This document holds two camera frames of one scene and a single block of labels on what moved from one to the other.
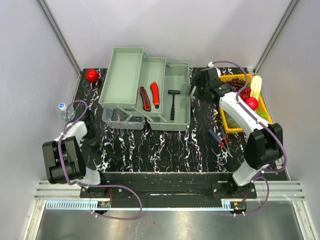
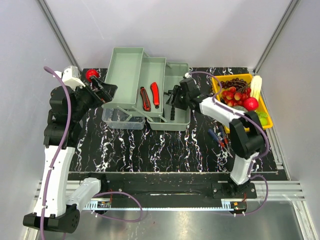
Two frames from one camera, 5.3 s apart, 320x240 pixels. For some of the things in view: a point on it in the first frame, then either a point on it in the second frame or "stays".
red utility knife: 154,87 stays
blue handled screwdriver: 214,136 stays
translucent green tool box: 126,70 stays
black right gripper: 198,80 -> 176,104
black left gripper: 94,141 -> 106,93
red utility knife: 145,99 stays
